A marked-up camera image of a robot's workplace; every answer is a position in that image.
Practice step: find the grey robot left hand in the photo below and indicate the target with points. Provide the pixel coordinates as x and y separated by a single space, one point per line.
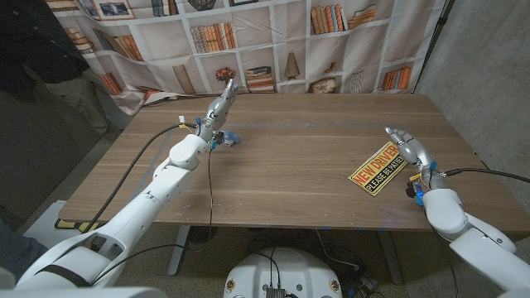
217 111

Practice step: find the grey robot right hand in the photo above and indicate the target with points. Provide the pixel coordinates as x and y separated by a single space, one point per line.
410 149

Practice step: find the yellow new driver bumper sticker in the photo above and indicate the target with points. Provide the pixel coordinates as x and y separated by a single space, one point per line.
372 176

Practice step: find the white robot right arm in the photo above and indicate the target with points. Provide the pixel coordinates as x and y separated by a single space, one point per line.
472 240

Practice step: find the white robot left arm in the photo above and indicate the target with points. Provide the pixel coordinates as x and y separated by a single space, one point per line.
145 207

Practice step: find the printed bookshelf backdrop cloth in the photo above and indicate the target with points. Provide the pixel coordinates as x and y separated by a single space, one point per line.
265 45

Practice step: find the grey table leg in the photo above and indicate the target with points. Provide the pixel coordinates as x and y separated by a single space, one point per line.
391 256

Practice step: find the black backdrop stand pole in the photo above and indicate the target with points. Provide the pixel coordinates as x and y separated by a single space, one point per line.
435 41

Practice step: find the white table leg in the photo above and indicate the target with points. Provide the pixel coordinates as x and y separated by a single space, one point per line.
179 248

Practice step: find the white robot torso base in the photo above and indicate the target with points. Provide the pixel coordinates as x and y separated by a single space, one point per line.
285 273

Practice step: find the person in dark top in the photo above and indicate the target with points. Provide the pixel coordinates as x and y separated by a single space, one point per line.
41 41

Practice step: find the white floor platform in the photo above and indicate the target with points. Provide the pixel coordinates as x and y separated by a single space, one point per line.
45 219

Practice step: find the person in blue jeans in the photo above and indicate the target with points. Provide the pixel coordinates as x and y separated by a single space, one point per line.
18 252

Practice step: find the small blue toy camera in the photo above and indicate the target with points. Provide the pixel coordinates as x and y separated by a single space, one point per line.
232 136

